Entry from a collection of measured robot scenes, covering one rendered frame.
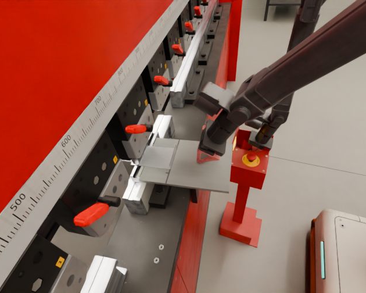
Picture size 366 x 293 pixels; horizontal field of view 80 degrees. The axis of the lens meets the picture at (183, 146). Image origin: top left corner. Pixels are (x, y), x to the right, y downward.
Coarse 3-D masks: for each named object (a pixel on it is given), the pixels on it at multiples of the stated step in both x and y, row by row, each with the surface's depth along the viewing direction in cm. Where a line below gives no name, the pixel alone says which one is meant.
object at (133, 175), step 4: (152, 132) 79; (156, 132) 79; (152, 136) 79; (156, 136) 78; (152, 140) 76; (148, 144) 76; (136, 168) 68; (140, 168) 68; (132, 172) 67; (136, 172) 68; (132, 176) 66; (136, 176) 67; (132, 180) 68; (136, 180) 68
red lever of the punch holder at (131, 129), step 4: (136, 124) 49; (144, 124) 53; (148, 124) 53; (128, 128) 45; (132, 128) 45; (136, 128) 45; (140, 128) 47; (144, 128) 50; (148, 128) 52; (152, 128) 53; (128, 132) 45; (132, 132) 45; (136, 132) 46; (140, 132) 48
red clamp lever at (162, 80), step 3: (156, 78) 58; (159, 78) 58; (162, 78) 58; (165, 78) 61; (156, 81) 59; (159, 81) 59; (162, 81) 59; (165, 81) 61; (168, 81) 66; (171, 81) 66; (159, 84) 67; (162, 84) 62; (165, 84) 62; (168, 84) 66; (171, 84) 66
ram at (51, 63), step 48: (0, 0) 22; (48, 0) 27; (96, 0) 36; (144, 0) 53; (0, 48) 22; (48, 48) 28; (96, 48) 37; (0, 96) 23; (48, 96) 28; (96, 96) 38; (0, 144) 23; (48, 144) 29; (0, 192) 23; (48, 192) 30
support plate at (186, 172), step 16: (160, 144) 74; (176, 144) 74; (192, 144) 73; (176, 160) 69; (192, 160) 68; (224, 160) 67; (144, 176) 66; (160, 176) 65; (176, 176) 65; (192, 176) 64; (208, 176) 63; (224, 176) 63; (224, 192) 60
